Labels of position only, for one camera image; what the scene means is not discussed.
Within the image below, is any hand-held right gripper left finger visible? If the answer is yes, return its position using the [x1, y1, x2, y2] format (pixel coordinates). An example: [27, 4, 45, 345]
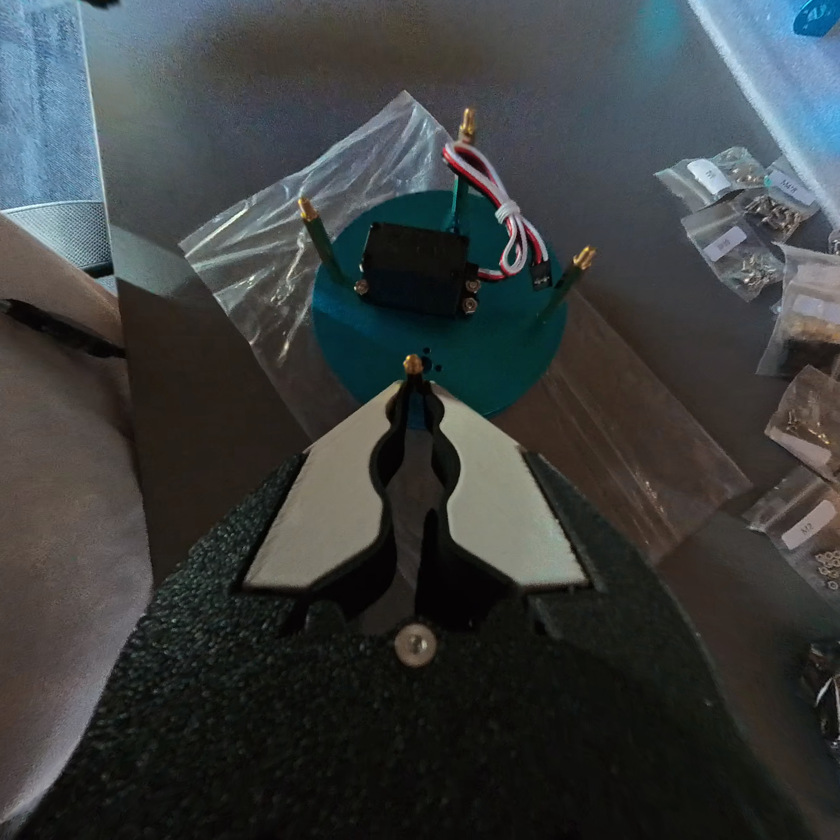
[241, 382, 404, 595]

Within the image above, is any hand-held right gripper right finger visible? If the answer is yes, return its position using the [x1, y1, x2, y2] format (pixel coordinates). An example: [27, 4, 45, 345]
[420, 381, 592, 595]

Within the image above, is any blue round base assembly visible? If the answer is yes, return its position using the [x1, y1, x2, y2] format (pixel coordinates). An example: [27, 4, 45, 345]
[298, 107, 599, 421]

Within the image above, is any grey desk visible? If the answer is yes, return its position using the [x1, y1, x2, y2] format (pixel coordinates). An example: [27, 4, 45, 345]
[79, 0, 840, 840]

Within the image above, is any person's light garment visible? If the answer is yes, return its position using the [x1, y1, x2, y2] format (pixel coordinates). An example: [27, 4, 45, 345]
[0, 210, 158, 840]

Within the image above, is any large clear plastic bag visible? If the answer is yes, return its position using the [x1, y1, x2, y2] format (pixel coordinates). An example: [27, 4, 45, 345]
[178, 91, 754, 567]

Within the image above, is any black antistatic bag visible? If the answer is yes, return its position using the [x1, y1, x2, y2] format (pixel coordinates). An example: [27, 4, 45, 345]
[804, 640, 840, 746]

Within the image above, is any pile of small screw bags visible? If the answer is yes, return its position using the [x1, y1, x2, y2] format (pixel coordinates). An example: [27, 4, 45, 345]
[655, 147, 840, 601]

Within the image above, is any grey fabric chair edge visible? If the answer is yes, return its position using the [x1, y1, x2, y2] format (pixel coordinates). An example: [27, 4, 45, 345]
[0, 200, 114, 280]

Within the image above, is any white foam sheet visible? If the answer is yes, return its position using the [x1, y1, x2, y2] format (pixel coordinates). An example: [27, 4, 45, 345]
[686, 0, 840, 198]

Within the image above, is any blue round-end side bracket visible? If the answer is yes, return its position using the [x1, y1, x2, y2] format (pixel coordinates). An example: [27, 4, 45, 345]
[791, 0, 840, 42]

